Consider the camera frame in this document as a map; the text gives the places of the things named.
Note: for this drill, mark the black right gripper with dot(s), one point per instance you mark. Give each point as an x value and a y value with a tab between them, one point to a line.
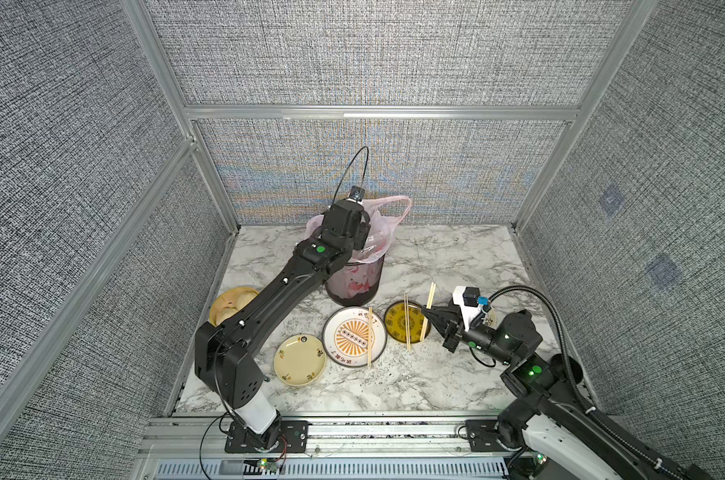
454	337

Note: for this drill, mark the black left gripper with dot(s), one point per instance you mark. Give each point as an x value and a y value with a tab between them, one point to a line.
361	234

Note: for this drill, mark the disposable chopsticks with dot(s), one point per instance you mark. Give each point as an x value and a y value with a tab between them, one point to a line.
370	336
429	305
407	323

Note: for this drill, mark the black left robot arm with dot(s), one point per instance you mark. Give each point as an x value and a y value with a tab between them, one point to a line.
225	355

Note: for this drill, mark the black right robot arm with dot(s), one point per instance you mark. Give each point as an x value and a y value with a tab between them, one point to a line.
542	389

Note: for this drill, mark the pink plastic bin bag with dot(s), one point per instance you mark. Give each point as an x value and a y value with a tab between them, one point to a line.
386	215

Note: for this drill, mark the yellow dark patterned small plate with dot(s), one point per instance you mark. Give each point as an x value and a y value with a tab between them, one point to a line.
395	323

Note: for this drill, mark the black mesh trash bin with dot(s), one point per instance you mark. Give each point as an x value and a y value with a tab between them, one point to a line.
356	284

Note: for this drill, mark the white plate with orange sunburst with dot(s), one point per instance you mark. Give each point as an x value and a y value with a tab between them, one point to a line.
345	337

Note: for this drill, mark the black round object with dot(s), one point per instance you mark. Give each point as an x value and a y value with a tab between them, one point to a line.
572	367

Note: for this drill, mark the yellow bamboo steamer basket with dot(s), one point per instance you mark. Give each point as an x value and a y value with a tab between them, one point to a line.
230	303

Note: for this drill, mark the cream small plate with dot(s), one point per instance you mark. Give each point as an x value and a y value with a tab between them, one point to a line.
300	360

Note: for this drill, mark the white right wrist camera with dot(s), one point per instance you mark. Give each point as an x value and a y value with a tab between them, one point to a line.
473	306

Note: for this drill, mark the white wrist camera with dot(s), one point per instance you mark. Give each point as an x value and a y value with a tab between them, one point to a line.
357	194
473	306

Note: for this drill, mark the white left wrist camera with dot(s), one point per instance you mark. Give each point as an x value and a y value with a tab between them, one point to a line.
357	194

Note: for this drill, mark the aluminium enclosure frame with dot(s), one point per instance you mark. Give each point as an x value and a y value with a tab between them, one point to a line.
139	138

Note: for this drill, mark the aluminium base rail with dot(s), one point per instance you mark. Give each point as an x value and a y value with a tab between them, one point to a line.
338	445

